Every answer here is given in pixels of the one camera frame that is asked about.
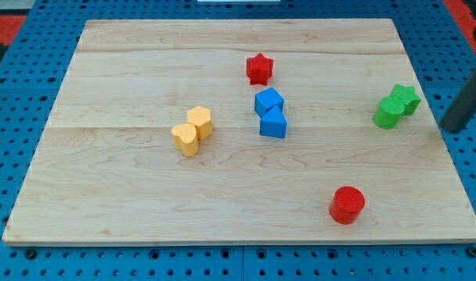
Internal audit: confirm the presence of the yellow hexagon block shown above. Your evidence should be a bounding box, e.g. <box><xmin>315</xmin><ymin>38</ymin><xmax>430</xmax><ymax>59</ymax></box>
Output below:
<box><xmin>186</xmin><ymin>106</ymin><xmax>213</xmax><ymax>140</ymax></box>

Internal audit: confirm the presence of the green star block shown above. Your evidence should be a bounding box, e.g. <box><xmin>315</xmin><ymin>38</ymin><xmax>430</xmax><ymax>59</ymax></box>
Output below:
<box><xmin>391</xmin><ymin>84</ymin><xmax>421</xmax><ymax>116</ymax></box>

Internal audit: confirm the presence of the red cylinder block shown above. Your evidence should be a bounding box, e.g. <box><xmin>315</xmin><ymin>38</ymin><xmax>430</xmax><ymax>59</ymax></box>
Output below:
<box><xmin>329</xmin><ymin>186</ymin><xmax>365</xmax><ymax>225</ymax></box>

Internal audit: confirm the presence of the red star block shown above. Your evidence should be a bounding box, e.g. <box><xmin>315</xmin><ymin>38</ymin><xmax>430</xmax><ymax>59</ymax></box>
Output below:
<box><xmin>246</xmin><ymin>53</ymin><xmax>274</xmax><ymax>86</ymax></box>

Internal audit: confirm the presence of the wooden board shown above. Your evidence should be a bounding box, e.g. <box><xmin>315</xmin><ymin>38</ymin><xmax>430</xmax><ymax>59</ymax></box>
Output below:
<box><xmin>2</xmin><ymin>19</ymin><xmax>476</xmax><ymax>247</ymax></box>

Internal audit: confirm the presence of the green cylinder block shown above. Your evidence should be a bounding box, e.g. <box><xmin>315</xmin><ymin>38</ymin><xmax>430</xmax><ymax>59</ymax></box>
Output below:
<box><xmin>373</xmin><ymin>96</ymin><xmax>405</xmax><ymax>130</ymax></box>

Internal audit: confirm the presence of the yellow heart block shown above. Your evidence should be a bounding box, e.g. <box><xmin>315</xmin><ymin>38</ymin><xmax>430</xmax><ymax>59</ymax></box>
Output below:
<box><xmin>171</xmin><ymin>123</ymin><xmax>198</xmax><ymax>157</ymax></box>

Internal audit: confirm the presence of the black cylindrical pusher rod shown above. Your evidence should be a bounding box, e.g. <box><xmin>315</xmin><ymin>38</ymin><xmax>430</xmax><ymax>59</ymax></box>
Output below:
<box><xmin>439</xmin><ymin>68</ymin><xmax>476</xmax><ymax>133</ymax></box>

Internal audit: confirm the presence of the blue triangle block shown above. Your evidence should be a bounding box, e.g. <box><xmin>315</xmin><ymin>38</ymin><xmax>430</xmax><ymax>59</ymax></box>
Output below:
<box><xmin>259</xmin><ymin>106</ymin><xmax>288</xmax><ymax>138</ymax></box>

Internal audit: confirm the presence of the blue cube block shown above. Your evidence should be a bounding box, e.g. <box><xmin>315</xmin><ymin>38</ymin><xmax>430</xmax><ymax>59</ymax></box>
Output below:
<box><xmin>254</xmin><ymin>87</ymin><xmax>284</xmax><ymax>117</ymax></box>

